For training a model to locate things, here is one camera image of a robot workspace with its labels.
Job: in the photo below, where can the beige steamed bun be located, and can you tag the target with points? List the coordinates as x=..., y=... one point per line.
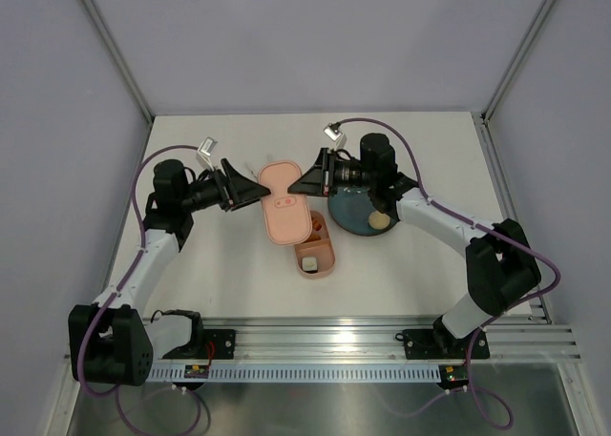
x=378, y=221

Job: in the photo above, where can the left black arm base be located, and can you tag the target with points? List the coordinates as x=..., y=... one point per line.
x=218, y=343

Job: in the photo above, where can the white slotted cable duct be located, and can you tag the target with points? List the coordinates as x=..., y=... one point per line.
x=314, y=373

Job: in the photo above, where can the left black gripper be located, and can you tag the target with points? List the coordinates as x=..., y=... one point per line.
x=243, y=190

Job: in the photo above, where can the aluminium mounting rail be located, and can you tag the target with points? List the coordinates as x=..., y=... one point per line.
x=512, y=339

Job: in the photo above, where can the white cat paw tongs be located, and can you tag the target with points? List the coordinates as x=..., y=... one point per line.
x=254, y=163

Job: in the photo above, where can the left aluminium frame post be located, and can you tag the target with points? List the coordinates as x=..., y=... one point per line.
x=107, y=39

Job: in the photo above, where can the cucumber sushi roll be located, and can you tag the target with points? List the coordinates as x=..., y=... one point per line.
x=309, y=265

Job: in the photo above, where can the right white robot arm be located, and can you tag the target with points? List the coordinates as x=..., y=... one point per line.
x=499, y=268

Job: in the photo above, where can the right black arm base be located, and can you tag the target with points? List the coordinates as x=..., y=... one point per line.
x=429, y=344

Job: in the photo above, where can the pink lunch box lid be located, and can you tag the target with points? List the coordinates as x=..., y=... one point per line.
x=286, y=216

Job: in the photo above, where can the right aluminium frame post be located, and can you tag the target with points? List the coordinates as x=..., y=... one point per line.
x=519, y=58

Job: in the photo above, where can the pink divided lunch box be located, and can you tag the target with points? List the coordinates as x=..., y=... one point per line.
x=322, y=250

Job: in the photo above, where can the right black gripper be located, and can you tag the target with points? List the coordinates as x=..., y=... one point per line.
x=321, y=179

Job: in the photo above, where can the aluminium frame post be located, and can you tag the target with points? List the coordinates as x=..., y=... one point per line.
x=519, y=58
x=107, y=39

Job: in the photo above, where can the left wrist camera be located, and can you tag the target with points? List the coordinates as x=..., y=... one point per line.
x=205, y=153

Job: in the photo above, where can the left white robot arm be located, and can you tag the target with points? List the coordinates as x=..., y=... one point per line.
x=109, y=341

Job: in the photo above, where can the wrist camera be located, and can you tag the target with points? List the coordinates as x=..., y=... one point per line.
x=205, y=153
x=334, y=133

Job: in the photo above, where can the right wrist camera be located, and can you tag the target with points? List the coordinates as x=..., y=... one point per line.
x=334, y=133

